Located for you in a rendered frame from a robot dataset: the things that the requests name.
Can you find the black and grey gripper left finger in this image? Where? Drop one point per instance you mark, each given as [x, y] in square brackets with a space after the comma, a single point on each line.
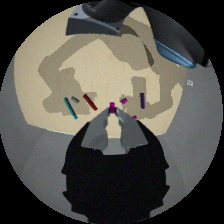
[90, 137]

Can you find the red rod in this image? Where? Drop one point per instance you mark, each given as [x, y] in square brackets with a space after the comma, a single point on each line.
[90, 102]

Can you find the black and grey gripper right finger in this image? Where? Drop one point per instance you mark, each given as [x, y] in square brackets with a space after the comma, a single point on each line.
[136, 135]

